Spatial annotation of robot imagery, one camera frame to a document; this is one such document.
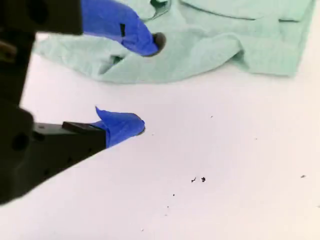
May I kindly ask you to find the light green t-shirt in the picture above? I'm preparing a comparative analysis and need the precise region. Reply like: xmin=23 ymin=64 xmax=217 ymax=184
xmin=33 ymin=0 xmax=319 ymax=85

